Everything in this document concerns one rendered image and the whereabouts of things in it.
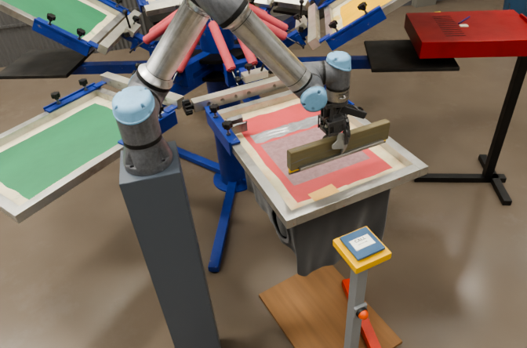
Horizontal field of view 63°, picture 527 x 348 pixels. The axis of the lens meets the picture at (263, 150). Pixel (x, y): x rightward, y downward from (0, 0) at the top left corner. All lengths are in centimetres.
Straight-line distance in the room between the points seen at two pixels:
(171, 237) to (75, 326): 123
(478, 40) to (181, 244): 177
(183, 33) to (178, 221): 59
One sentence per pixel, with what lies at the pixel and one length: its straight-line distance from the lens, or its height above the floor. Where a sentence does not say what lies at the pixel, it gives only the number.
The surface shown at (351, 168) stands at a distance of 166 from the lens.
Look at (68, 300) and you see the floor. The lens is 273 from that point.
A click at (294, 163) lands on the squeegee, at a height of 110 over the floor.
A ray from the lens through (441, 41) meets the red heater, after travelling 243.
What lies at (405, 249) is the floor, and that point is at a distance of 270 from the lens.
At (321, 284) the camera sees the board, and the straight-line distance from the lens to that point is 245.
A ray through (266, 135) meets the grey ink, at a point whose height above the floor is 96.
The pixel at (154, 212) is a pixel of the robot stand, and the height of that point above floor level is 107.
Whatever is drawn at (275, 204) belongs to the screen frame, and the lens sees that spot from 145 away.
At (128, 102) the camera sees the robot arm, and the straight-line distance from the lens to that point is 125.
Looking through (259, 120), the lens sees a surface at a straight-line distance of 196.
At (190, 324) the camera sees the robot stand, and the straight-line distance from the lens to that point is 187.
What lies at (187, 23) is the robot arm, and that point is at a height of 159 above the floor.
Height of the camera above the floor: 199
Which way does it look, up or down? 36 degrees down
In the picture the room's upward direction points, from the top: 4 degrees counter-clockwise
